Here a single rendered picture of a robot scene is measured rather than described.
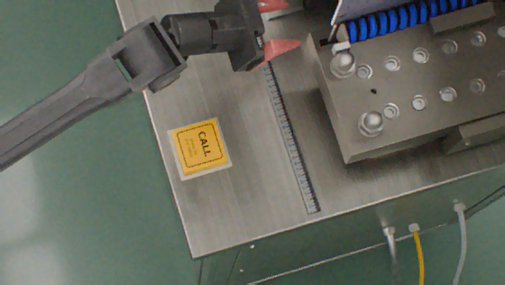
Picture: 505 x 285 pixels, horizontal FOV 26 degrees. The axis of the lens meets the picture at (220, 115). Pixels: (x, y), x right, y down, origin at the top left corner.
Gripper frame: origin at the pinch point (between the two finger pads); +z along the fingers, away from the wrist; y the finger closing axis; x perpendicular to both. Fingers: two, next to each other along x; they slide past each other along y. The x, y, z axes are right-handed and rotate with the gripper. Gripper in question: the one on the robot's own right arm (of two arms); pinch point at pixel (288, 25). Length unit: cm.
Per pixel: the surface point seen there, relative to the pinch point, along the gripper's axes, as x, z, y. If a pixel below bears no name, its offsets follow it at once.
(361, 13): 1.6, 12.5, -0.3
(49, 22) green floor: -113, 19, -51
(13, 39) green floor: -117, 11, -49
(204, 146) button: -21.4, -5.7, 10.2
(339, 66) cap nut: 0.4, 6.3, 7.1
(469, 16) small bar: 8.9, 25.6, 4.7
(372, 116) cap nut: 2.4, 7.5, 15.8
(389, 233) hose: -46, 45, 27
